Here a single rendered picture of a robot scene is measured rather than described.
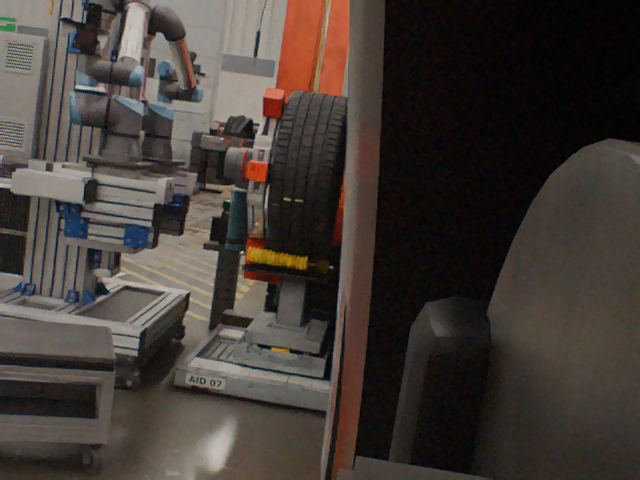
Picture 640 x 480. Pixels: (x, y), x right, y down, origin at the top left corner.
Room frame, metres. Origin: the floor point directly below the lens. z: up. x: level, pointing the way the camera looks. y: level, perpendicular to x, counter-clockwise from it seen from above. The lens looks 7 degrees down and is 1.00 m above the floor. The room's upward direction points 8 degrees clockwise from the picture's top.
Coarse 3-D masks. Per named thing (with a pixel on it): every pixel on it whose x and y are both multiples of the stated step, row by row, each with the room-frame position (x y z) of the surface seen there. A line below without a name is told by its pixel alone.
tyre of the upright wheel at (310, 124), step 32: (320, 96) 3.24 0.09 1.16; (288, 128) 3.07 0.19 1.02; (320, 128) 3.07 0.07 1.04; (288, 160) 3.03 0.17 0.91; (320, 160) 3.02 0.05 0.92; (288, 192) 3.02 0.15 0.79; (320, 192) 3.01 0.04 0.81; (288, 224) 3.07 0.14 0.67; (320, 224) 3.05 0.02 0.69; (320, 256) 3.20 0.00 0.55
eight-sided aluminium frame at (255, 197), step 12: (264, 120) 3.16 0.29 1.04; (276, 120) 3.17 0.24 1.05; (264, 132) 3.16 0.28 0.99; (264, 144) 3.09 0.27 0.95; (264, 156) 3.09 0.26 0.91; (252, 192) 3.09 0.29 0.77; (264, 192) 3.09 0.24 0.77; (252, 204) 3.10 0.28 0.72; (264, 204) 3.52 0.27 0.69; (252, 216) 3.17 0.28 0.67; (264, 216) 3.19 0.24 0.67; (252, 228) 3.21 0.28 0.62; (264, 228) 3.23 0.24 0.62
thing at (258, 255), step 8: (248, 248) 3.22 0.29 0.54; (248, 256) 3.21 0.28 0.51; (256, 256) 3.21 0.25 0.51; (264, 256) 3.21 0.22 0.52; (272, 256) 3.20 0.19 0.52; (280, 256) 3.21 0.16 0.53; (288, 256) 3.21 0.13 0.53; (296, 256) 3.21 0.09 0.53; (304, 256) 3.22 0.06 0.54; (264, 264) 3.23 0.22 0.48; (272, 264) 3.21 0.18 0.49; (280, 264) 3.21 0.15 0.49; (288, 264) 3.20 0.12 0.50; (296, 264) 3.20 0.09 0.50; (304, 264) 3.20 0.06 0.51; (312, 264) 3.21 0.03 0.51
